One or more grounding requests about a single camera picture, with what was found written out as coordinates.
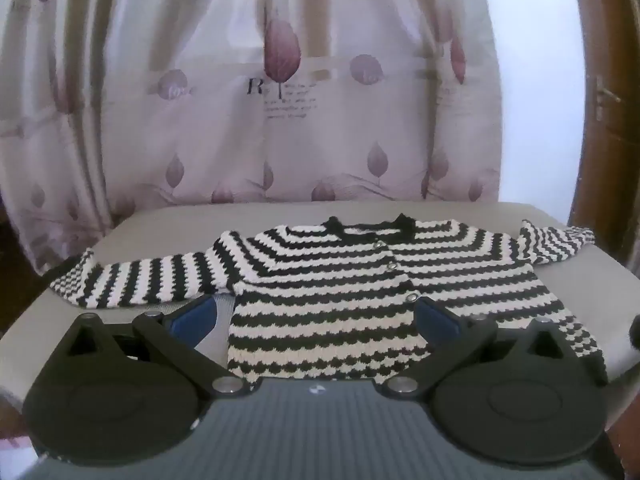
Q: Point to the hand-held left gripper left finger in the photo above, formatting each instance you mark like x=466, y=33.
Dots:
x=192, y=322

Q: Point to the brown wooden door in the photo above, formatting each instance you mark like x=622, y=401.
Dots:
x=610, y=185

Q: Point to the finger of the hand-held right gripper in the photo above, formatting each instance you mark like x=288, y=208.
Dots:
x=636, y=332

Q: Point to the beige ribbed sofa cushion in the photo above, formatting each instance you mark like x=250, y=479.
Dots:
x=150, y=225

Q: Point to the black and white striped sweater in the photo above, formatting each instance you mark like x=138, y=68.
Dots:
x=325, y=285

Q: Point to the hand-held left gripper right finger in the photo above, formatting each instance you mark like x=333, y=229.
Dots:
x=440, y=322

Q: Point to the pink leaf print curtain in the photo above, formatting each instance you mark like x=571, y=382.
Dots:
x=225, y=135

